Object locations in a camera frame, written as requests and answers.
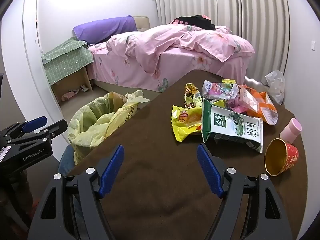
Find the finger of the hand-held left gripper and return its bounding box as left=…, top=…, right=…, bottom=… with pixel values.
left=0, top=116, right=48, bottom=140
left=7, top=119, right=68, bottom=153

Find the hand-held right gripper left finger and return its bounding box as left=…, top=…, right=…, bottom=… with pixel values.
left=27, top=144, right=125, bottom=240

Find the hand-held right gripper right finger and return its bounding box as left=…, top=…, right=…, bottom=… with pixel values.
left=197, top=143, right=293, bottom=240

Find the bin with yellow bag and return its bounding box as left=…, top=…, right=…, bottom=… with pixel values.
left=66, top=90, right=152, bottom=167

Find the white green milk bag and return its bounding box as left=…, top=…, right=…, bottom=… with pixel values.
left=201, top=98, right=263, bottom=154

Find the yellow snack packet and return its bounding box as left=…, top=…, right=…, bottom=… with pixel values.
left=171, top=104, right=203, bottom=142

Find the gold snack wrapper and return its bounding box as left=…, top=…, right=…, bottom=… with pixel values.
left=184, top=82, right=202, bottom=109

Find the small pink white packet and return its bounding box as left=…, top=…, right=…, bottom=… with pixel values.
left=237, top=86, right=262, bottom=117

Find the colourful cartoon snack packet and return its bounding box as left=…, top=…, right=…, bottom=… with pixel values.
left=202, top=80, right=239, bottom=103

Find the red paper cup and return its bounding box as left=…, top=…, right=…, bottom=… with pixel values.
left=264, top=138, right=300, bottom=176

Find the orange snack packet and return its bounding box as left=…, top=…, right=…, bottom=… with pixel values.
left=240, top=85, right=278, bottom=125

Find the person's leg in jeans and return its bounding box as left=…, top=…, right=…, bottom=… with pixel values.
left=57, top=145, right=77, bottom=178

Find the pink slipper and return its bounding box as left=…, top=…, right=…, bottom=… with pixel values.
left=61, top=90, right=78, bottom=102

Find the wooden nightstand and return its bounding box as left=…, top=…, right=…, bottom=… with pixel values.
left=51, top=65, right=93, bottom=103

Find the green checked cloth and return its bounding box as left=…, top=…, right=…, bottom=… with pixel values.
left=41, top=36, right=94, bottom=87

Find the white door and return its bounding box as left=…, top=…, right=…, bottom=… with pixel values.
left=0, top=0, right=68, bottom=140

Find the bed with pink sheet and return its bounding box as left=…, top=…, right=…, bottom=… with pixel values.
left=89, top=25, right=247, bottom=94

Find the pink cup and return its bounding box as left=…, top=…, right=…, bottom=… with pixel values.
left=279, top=118, right=303, bottom=142

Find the white plastic bag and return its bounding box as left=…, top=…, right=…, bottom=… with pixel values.
left=265, top=70, right=286, bottom=105

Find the purple pillow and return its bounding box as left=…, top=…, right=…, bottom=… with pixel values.
left=72, top=16, right=138, bottom=43

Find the pink floral duvet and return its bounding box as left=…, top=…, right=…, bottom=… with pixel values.
left=106, top=24, right=255, bottom=77

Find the beige headboard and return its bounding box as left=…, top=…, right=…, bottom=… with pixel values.
left=132, top=16, right=151, bottom=32

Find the black pink printed garment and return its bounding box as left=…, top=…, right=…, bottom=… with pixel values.
left=170, top=15, right=216, bottom=30

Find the white ribbed wardrobe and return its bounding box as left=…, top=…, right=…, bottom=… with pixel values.
left=152, top=0, right=292, bottom=80

